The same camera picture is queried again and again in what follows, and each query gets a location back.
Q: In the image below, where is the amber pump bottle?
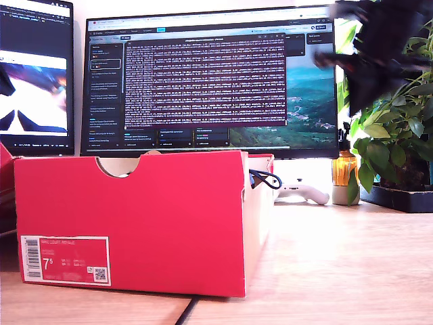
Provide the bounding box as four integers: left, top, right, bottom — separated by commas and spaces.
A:
332, 121, 359, 188

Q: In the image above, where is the small white pot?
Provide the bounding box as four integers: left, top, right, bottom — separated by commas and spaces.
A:
332, 184, 361, 206

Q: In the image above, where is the wide computer monitor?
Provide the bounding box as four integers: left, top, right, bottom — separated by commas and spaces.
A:
80, 5, 340, 160

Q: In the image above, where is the white game controller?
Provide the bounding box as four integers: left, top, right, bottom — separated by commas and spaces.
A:
275, 177, 331, 206

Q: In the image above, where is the red shoebox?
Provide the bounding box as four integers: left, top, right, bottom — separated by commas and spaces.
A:
0, 142, 275, 298

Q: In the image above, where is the black planter tray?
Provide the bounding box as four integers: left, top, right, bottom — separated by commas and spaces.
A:
360, 184, 433, 214

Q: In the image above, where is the small computer monitor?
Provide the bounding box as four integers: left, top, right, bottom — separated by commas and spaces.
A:
0, 0, 74, 156

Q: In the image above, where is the black cable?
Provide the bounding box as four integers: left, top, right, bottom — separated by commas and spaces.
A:
174, 296, 200, 325

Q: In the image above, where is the green leafy plant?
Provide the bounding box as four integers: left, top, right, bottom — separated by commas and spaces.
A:
338, 13, 433, 206

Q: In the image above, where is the blue sneaker white sole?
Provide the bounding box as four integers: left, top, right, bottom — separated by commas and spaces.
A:
248, 168, 282, 190

